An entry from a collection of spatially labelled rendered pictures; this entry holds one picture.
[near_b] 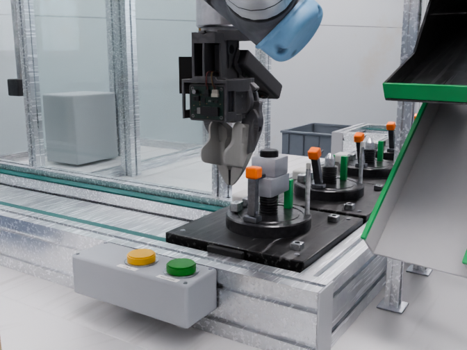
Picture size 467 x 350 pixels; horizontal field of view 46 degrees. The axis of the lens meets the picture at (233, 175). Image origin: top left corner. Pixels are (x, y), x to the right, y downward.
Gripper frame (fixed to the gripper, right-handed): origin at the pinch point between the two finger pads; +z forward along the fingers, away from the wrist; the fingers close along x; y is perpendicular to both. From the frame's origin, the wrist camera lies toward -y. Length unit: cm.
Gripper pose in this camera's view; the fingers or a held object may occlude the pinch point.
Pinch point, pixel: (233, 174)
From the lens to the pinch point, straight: 78.3
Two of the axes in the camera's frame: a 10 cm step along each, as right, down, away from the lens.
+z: 0.0, 9.8, 2.1
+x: 8.5, 1.1, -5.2
